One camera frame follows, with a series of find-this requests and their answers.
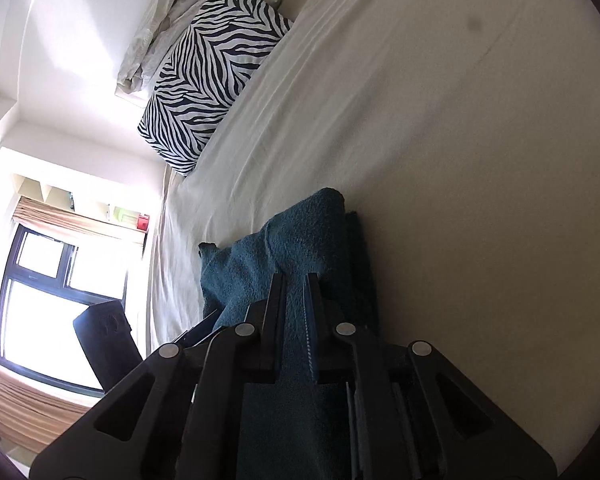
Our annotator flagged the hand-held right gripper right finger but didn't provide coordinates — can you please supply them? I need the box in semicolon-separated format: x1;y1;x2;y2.
305;272;558;480

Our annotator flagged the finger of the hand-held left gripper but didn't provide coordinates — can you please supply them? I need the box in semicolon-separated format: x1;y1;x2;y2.
172;309;222;349

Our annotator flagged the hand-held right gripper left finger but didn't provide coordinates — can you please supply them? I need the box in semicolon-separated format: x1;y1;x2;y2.
30;272;287;480

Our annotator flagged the teal blue towel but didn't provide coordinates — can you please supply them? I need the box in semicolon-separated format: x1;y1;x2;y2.
198;187;382;480

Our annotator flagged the black chair back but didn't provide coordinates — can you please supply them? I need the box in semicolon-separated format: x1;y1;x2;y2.
72;301;146;393

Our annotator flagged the green box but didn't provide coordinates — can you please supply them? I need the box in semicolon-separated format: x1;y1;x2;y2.
110;204;140;227

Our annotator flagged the black framed window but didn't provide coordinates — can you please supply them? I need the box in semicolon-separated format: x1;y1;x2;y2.
0;225;132;397

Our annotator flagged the beige curtain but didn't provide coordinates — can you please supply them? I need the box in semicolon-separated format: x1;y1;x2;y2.
0;360;107;457

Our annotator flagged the bed with cream sheet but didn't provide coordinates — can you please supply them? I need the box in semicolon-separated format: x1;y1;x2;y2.
147;0;600;480

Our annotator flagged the zebra print pillow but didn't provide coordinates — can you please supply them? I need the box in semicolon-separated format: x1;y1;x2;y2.
137;0;295;176

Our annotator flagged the crumpled white duvet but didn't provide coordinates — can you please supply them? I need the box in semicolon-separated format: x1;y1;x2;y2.
116;0;282;96

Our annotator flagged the white wall shelf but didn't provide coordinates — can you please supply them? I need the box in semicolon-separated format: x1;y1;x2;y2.
10;172;152;234

